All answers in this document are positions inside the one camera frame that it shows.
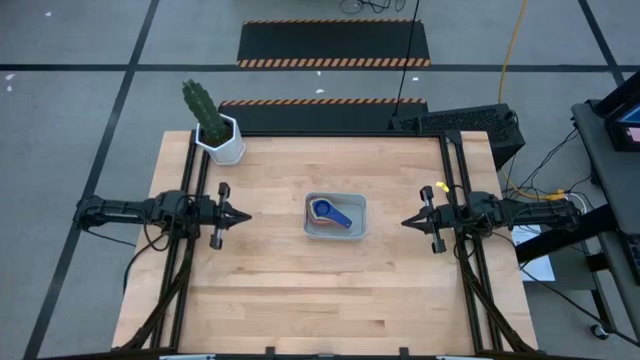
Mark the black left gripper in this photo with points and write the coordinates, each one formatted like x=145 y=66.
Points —
x=210 y=212

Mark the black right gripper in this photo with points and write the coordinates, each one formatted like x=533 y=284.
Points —
x=450 y=217

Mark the navy measuring cup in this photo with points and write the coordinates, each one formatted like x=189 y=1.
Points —
x=335 y=216

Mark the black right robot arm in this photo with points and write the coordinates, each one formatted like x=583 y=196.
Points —
x=525 y=212

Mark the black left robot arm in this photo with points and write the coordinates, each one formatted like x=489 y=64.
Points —
x=125 y=212

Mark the grey plastic basket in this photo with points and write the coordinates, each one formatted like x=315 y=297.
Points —
x=357 y=210

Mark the yellow tag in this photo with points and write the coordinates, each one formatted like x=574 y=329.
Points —
x=443 y=187

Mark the white hexagonal plant pot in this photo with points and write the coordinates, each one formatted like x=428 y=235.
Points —
x=227 y=152

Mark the black perforated computer case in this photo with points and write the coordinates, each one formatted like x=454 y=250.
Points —
x=465 y=125

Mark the green cactus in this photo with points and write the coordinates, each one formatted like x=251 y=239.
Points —
x=205 y=112

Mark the white paper sheet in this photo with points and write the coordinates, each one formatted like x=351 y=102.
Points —
x=537 y=265

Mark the black hazard-striped floor mat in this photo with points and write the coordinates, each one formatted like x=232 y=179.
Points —
x=332 y=42
x=320 y=117

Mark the black desk leg beam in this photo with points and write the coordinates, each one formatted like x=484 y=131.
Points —
x=565 y=235

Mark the grey side desk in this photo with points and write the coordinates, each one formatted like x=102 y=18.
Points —
x=615 y=185

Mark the black caster wheel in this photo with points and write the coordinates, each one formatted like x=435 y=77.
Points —
x=599 y=332

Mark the black monitor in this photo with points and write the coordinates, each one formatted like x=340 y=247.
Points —
x=620 y=135

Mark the black metal table frame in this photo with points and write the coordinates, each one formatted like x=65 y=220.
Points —
x=320 y=134

